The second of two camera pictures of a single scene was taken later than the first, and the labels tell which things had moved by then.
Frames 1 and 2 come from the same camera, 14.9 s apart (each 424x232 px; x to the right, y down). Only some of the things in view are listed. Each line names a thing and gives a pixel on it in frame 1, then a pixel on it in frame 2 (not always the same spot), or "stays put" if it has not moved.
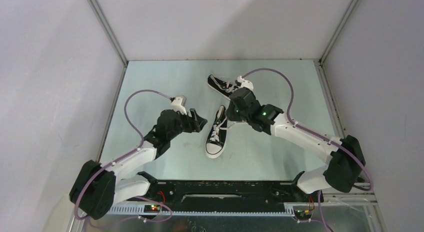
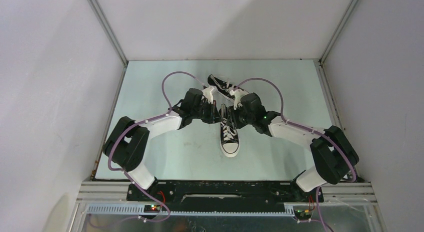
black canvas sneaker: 225,88 stays put
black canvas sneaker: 217,138 to 229,139
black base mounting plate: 229,192 stays put
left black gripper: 197,122 to 213,115
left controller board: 151,208 stays put
